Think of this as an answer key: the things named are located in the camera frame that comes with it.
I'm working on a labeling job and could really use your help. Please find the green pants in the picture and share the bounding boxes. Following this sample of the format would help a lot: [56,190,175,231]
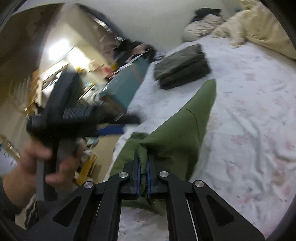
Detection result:
[110,79,216,213]

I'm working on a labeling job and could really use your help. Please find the folded camouflage pants stack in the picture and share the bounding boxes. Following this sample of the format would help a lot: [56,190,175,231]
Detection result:
[154,44,211,90]

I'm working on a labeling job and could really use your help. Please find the dark clothes on pillow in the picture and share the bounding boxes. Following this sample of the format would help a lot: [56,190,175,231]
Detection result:
[190,8,221,23]

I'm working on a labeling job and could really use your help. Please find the person's left hand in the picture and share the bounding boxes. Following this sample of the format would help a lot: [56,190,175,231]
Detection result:
[2,138,85,208]

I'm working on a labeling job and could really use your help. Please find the floral white bed sheet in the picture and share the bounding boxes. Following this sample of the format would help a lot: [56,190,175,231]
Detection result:
[112,36,295,240]

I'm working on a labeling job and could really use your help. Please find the pile of dark clothes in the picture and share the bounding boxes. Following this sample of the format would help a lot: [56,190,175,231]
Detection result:
[114,39,156,67]

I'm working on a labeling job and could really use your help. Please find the cream yellow duvet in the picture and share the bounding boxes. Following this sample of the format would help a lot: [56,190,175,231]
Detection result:
[212,1,295,60]

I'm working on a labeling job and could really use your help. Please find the white striped pillow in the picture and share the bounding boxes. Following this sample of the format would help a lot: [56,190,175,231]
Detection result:
[182,15,226,42]

